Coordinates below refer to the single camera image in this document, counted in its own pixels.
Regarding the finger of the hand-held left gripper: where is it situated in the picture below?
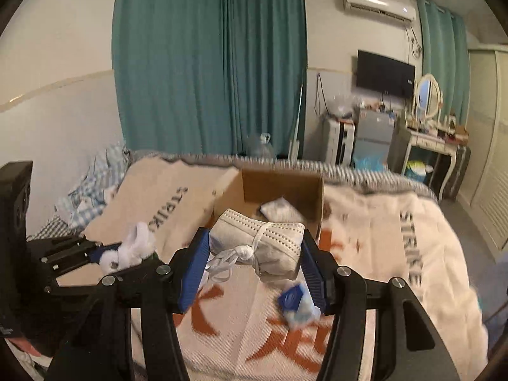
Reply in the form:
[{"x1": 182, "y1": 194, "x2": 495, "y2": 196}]
[
  {"x1": 42, "y1": 261, "x2": 108, "y2": 295},
  {"x1": 27, "y1": 235, "x2": 123, "y2": 264}
]

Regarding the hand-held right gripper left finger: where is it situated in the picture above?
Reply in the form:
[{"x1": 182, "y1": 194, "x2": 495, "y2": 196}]
[{"x1": 45, "y1": 227, "x2": 211, "y2": 381}]

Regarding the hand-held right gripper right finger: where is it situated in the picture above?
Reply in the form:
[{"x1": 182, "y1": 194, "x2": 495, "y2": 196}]
[{"x1": 300, "y1": 235, "x2": 471, "y2": 381}]

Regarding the white face mask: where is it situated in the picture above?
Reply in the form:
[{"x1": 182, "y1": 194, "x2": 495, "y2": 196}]
[{"x1": 99, "y1": 222, "x2": 157, "y2": 274}]

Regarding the grey face mask bundle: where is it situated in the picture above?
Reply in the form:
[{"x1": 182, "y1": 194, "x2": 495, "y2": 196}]
[{"x1": 204, "y1": 208, "x2": 306, "y2": 285}]

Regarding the brown cardboard box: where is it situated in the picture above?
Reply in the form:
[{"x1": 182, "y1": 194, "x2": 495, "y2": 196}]
[{"x1": 206, "y1": 169, "x2": 325, "y2": 244}]

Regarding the blue and white tissue packet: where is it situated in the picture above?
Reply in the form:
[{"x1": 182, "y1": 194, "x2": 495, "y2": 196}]
[{"x1": 278, "y1": 284, "x2": 320, "y2": 328}]

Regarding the blue checked cloth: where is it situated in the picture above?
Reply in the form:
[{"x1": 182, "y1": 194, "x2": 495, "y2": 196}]
[{"x1": 30, "y1": 141, "x2": 132, "y2": 243}]

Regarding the beige printed blanket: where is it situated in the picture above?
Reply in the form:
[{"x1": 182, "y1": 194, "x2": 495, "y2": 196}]
[{"x1": 85, "y1": 155, "x2": 490, "y2": 381}]

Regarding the grey striped bedsheet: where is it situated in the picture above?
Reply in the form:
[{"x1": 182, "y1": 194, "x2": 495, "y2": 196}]
[{"x1": 131, "y1": 150, "x2": 439, "y2": 204}]

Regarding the blue plastic bag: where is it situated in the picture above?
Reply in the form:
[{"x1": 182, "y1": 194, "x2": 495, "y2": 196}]
[{"x1": 352, "y1": 154, "x2": 389, "y2": 172}]

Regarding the white appliance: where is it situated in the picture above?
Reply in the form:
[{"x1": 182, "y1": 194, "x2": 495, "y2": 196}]
[{"x1": 322, "y1": 117, "x2": 355, "y2": 166}]

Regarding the yellow-green basket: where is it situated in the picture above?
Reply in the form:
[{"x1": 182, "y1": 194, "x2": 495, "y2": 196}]
[{"x1": 404, "y1": 160, "x2": 434, "y2": 184}]

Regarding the white pole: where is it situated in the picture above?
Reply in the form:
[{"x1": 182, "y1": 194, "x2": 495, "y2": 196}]
[{"x1": 287, "y1": 81, "x2": 307, "y2": 162}]

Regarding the small grey fridge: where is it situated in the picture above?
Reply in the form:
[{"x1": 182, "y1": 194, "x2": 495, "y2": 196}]
[{"x1": 354, "y1": 107, "x2": 398, "y2": 168}]

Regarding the clear plastic bag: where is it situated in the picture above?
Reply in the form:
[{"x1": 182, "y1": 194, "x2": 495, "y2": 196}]
[{"x1": 325, "y1": 93, "x2": 358, "y2": 120}]

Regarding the dark suitcase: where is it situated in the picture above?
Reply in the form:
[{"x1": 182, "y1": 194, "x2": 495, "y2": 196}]
[{"x1": 444, "y1": 145, "x2": 472, "y2": 201}]

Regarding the white dressing table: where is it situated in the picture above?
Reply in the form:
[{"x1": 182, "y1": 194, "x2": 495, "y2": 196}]
[{"x1": 400, "y1": 121, "x2": 466, "y2": 200}]

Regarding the wide teal curtain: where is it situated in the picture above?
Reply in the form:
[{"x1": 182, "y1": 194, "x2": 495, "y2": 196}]
[
  {"x1": 221, "y1": 0, "x2": 309, "y2": 158},
  {"x1": 112, "y1": 0, "x2": 226, "y2": 156}
]

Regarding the oval vanity mirror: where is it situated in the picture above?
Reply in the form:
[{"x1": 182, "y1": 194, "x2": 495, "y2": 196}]
[{"x1": 412, "y1": 73, "x2": 442, "y2": 122}]

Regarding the cream louvred wardrobe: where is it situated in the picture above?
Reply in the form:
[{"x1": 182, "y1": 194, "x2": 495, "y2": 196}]
[{"x1": 456, "y1": 45, "x2": 508, "y2": 251}]

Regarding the narrow teal curtain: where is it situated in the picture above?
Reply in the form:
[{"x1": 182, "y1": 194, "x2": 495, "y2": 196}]
[{"x1": 416, "y1": 0, "x2": 471, "y2": 127}]

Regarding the white air conditioner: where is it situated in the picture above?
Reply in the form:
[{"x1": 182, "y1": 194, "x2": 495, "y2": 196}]
[{"x1": 342, "y1": 0, "x2": 417, "y2": 23}]

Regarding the dark wall cable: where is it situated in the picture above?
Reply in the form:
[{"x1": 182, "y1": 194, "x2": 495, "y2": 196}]
[{"x1": 315, "y1": 72, "x2": 329, "y2": 117}]

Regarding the black wall television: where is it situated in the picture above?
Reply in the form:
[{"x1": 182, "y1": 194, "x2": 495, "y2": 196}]
[{"x1": 356, "y1": 50, "x2": 416, "y2": 99}]

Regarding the air conditioner cable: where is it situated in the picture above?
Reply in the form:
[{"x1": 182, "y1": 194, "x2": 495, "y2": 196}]
[{"x1": 406, "y1": 21, "x2": 424, "y2": 61}]

